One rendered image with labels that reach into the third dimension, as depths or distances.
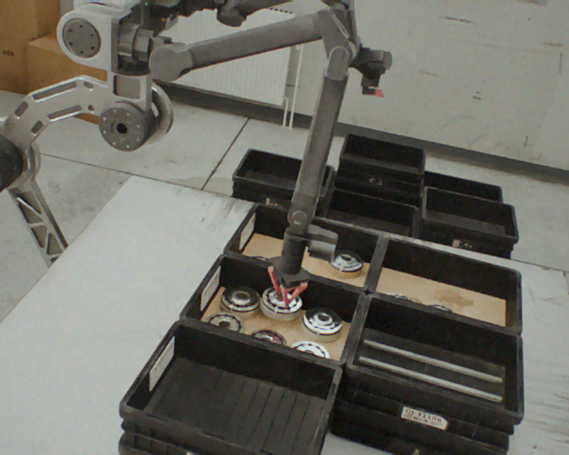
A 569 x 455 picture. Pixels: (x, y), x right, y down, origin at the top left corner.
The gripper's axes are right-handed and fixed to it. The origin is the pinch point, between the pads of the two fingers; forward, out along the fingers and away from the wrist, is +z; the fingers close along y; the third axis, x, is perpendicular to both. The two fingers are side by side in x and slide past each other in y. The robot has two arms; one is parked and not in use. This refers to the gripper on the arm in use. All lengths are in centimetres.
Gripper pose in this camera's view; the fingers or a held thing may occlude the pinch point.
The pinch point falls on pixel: (284, 295)
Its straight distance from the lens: 181.1
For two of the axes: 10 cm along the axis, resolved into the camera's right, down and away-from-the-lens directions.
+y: -4.5, -5.6, 6.9
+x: -8.8, 1.3, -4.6
